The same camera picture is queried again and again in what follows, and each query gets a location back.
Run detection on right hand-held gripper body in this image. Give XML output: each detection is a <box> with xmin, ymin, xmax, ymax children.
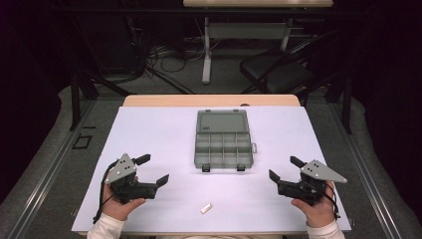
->
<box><xmin>277</xmin><ymin>159</ymin><xmax>348</xmax><ymax>207</ymax></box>

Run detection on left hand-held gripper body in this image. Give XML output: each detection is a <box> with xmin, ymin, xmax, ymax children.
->
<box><xmin>105</xmin><ymin>152</ymin><xmax>159</xmax><ymax>205</ymax></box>

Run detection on grey plastic compartment box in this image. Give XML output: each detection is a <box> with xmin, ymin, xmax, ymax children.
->
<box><xmin>193</xmin><ymin>109</ymin><xmax>258</xmax><ymax>173</ymax></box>

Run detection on person's left hand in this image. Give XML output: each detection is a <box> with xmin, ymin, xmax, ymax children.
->
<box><xmin>102</xmin><ymin>176</ymin><xmax>147</xmax><ymax>222</ymax></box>

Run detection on person's right hand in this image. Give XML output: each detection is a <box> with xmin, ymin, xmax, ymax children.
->
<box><xmin>291</xmin><ymin>180</ymin><xmax>336</xmax><ymax>229</ymax></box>

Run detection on white mat sheet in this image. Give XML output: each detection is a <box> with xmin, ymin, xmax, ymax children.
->
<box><xmin>71</xmin><ymin>106</ymin><xmax>352</xmax><ymax>233</ymax></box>

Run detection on black metal stand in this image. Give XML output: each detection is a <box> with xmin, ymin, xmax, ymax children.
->
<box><xmin>322</xmin><ymin>56</ymin><xmax>353</xmax><ymax>135</ymax></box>
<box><xmin>68</xmin><ymin>19</ymin><xmax>133</xmax><ymax>132</ymax></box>

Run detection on black folding chair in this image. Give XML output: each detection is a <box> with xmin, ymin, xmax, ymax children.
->
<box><xmin>239</xmin><ymin>29</ymin><xmax>342</xmax><ymax>101</ymax></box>

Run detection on white-legged desk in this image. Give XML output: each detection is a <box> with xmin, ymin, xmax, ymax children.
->
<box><xmin>182</xmin><ymin>0</ymin><xmax>334</xmax><ymax>85</ymax></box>

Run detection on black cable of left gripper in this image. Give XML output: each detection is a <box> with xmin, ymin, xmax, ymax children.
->
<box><xmin>93</xmin><ymin>160</ymin><xmax>119</xmax><ymax>225</ymax></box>

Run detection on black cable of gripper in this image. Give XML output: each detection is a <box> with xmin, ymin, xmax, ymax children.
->
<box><xmin>93</xmin><ymin>160</ymin><xmax>119</xmax><ymax>225</ymax></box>
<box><xmin>323</xmin><ymin>184</ymin><xmax>341</xmax><ymax>221</ymax></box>

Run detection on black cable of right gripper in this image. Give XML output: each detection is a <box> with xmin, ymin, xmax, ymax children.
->
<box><xmin>323</xmin><ymin>184</ymin><xmax>341</xmax><ymax>221</ymax></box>

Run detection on bundle of floor cables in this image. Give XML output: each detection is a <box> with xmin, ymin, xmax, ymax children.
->
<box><xmin>145</xmin><ymin>39</ymin><xmax>220</xmax><ymax>79</ymax></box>

